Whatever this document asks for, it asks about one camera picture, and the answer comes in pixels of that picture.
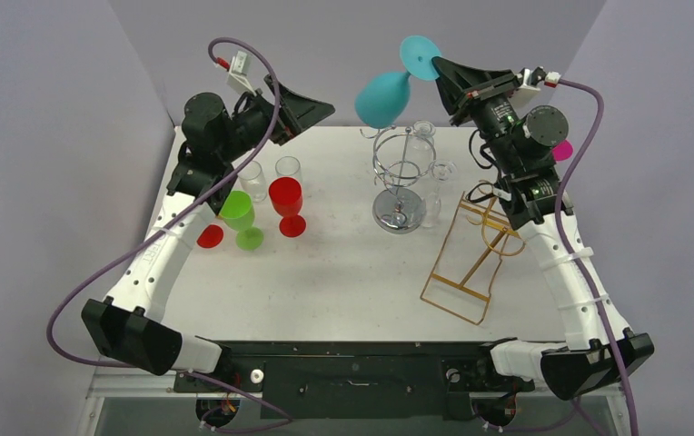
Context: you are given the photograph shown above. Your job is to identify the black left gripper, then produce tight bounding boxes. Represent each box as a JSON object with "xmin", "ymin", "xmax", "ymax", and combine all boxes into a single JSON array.
[{"xmin": 218, "ymin": 75, "xmax": 334, "ymax": 164}]

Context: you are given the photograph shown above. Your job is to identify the patterned clear glass goblet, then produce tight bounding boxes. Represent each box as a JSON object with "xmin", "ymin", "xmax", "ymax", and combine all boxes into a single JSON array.
[{"xmin": 274, "ymin": 156, "xmax": 302, "ymax": 184}]

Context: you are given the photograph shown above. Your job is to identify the blue plastic wine glass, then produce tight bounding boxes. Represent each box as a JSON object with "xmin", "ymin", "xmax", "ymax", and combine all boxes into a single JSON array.
[{"xmin": 353, "ymin": 35, "xmax": 441, "ymax": 130}]

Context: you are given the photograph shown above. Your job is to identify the green plastic wine glass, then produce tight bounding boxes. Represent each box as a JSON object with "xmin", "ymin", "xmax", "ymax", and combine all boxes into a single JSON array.
[{"xmin": 219, "ymin": 191, "xmax": 264, "ymax": 251}]

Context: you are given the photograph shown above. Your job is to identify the pink plastic wine glass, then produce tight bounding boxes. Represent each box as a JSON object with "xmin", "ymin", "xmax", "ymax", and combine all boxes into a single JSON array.
[{"xmin": 551, "ymin": 140, "xmax": 574, "ymax": 162}]

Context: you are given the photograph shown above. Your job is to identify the red plastic wine glass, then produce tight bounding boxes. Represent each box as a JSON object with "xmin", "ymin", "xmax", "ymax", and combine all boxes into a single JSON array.
[{"xmin": 196, "ymin": 224, "xmax": 224, "ymax": 249}]

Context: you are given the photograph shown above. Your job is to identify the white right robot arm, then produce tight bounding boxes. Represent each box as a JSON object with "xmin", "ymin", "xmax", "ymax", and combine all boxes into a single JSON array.
[{"xmin": 431, "ymin": 56, "xmax": 655, "ymax": 401}]

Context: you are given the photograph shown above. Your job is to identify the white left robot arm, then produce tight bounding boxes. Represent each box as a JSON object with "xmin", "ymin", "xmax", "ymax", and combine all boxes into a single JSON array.
[{"xmin": 81, "ymin": 76, "xmax": 335, "ymax": 391}]

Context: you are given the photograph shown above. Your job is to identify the clear stemmed wine glass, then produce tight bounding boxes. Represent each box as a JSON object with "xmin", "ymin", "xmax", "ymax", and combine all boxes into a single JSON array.
[{"xmin": 420, "ymin": 159, "xmax": 459, "ymax": 228}]

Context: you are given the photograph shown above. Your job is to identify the chrome spiral glass rack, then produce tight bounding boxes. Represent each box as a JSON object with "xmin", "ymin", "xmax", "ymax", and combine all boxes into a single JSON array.
[{"xmin": 361, "ymin": 125, "xmax": 428, "ymax": 234}]

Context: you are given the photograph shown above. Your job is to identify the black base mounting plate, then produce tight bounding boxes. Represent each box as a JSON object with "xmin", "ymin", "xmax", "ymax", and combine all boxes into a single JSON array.
[{"xmin": 172, "ymin": 336, "xmax": 535, "ymax": 434}]

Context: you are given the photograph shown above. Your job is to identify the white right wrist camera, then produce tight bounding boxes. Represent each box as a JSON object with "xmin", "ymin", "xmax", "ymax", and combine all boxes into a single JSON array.
[{"xmin": 510, "ymin": 66, "xmax": 562, "ymax": 104}]

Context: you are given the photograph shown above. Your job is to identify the gold wire glass rack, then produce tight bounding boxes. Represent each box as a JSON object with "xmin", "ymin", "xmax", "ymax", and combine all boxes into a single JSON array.
[{"xmin": 420, "ymin": 197, "xmax": 525, "ymax": 326}]

